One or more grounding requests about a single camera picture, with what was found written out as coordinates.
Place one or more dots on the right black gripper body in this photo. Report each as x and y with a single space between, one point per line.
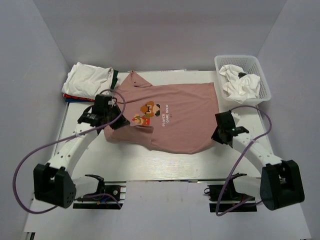
217 135

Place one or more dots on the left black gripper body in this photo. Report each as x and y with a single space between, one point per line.
109 115

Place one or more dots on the pink printed t shirt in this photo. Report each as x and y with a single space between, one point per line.
173 118

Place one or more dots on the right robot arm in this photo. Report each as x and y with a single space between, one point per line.
280 183

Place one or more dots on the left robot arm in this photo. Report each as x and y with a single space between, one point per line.
53 182

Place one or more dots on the folded dark green t shirt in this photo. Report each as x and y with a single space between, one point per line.
114 83

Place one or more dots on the folded white t shirt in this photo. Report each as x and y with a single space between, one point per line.
87 81

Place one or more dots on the folded blue t shirt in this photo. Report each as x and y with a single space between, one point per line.
75 100

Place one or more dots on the folded red t shirt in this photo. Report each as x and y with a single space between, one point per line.
75 97

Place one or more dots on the crumpled white t shirt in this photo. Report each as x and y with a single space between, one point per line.
240 86

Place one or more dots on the white plastic basket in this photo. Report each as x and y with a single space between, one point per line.
249 64

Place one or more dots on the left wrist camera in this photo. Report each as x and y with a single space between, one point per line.
103 104

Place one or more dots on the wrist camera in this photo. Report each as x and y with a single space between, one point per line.
103 104
227 120

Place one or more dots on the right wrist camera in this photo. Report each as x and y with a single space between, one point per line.
227 120

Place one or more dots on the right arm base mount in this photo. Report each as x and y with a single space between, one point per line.
229 198

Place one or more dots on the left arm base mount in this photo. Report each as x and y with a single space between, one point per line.
100 197

